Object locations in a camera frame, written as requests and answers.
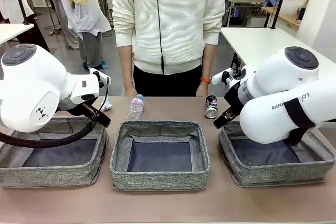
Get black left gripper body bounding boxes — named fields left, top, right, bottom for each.
left=59, top=100, right=93, bottom=116

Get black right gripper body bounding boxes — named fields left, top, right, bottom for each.
left=223, top=81, right=247, bottom=116

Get white tissue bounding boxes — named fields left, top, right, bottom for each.
left=100, top=95, right=113, bottom=111

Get crushed blue soda can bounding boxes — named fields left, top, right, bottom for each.
left=204, top=94, right=219, bottom=120

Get clear bottle pink label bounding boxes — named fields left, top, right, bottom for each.
left=125, top=93, right=146, bottom=121

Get person's right forearm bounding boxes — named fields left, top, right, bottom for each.
left=117, top=45, right=136, bottom=91

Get person's left forearm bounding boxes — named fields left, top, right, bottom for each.
left=200, top=42, right=217, bottom=78

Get person's left hand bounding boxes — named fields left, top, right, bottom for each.
left=195, top=82, right=210, bottom=98

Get person's right hand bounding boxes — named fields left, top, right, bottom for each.
left=123, top=87, right=138, bottom=98

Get person's black trousers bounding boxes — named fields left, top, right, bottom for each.
left=133, top=64, right=203, bottom=98

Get grey fabric basket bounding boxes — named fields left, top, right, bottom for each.
left=218, top=121, right=336, bottom=188
left=0, top=115, right=109, bottom=189
left=109, top=120, right=211, bottom=191

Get wooden background table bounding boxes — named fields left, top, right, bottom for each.
left=261, top=6, right=302, bottom=28

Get background workbench with equipment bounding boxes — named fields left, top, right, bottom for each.
left=225, top=0, right=266, bottom=27

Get small white table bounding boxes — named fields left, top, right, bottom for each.
left=0, top=23, right=35, bottom=47

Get person in white coat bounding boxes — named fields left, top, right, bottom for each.
left=0, top=0, right=51, bottom=53

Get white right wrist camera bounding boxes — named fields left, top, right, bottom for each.
left=212, top=67, right=241, bottom=88

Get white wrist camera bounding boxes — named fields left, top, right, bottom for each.
left=88, top=67, right=111, bottom=88
left=212, top=67, right=241, bottom=88

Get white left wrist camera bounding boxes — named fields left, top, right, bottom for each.
left=88, top=67, right=111, bottom=88

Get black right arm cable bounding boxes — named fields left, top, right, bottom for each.
left=284, top=98, right=316, bottom=147

